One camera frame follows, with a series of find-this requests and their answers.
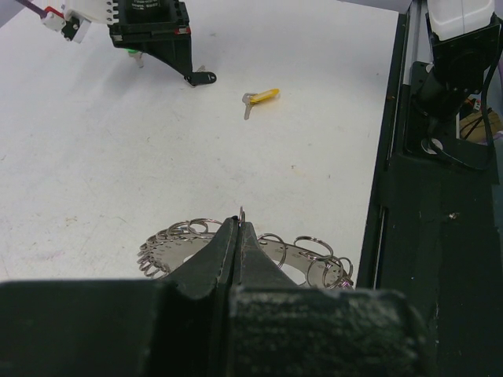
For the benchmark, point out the key with black tag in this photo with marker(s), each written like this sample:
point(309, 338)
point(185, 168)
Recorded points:
point(201, 77)

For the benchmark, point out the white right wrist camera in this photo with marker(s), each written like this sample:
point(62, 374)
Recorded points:
point(74, 18)

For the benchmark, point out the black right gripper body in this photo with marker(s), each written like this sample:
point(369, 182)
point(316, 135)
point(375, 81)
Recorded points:
point(147, 26)

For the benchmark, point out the key with green tag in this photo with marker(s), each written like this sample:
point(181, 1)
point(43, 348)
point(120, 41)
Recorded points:
point(137, 56)

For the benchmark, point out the key with long yellow tag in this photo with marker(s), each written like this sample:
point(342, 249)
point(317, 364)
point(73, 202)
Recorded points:
point(252, 99)

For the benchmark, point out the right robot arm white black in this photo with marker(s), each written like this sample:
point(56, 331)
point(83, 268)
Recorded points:
point(465, 38)

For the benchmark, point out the metal disc with keyrings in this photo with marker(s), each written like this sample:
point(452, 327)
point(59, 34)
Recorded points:
point(306, 262)

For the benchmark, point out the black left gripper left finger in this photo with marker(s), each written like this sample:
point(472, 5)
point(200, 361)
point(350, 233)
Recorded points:
point(206, 268)

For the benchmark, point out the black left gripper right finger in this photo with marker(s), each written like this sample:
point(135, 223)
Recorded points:
point(253, 268)

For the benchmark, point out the small metal keyring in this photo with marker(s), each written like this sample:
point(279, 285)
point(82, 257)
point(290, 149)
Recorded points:
point(242, 216)

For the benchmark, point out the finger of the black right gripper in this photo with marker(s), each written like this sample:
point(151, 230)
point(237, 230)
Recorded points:
point(178, 59)

